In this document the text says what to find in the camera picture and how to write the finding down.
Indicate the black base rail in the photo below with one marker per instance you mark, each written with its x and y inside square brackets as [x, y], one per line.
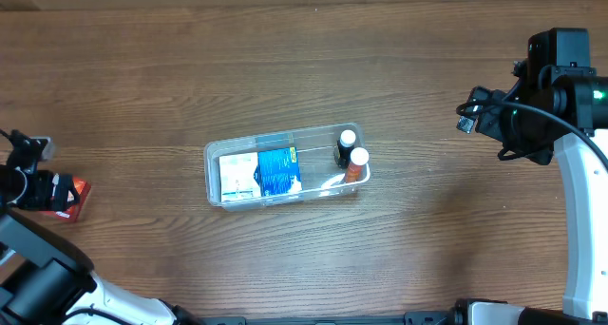
[408, 318]

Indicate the black bottle white cap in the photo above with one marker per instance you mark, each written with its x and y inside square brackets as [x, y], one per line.
[344, 146]

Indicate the red medicine box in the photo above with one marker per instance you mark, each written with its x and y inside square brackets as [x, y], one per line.
[74, 210]

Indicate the blue medicine box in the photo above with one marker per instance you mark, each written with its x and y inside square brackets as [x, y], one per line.
[279, 172]

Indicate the white medicine box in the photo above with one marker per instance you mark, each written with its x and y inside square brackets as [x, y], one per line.
[239, 177]

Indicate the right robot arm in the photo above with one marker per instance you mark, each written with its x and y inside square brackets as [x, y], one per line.
[556, 111]

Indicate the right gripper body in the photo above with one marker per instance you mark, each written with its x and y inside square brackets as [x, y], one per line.
[521, 128]

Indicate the orange bottle white cap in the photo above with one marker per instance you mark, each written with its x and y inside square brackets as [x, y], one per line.
[358, 160]

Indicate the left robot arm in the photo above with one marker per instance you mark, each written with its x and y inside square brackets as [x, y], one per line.
[55, 282]

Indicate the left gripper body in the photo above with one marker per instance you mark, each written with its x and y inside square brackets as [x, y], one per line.
[52, 192]

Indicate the clear plastic container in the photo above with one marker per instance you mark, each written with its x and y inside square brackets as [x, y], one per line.
[321, 176]

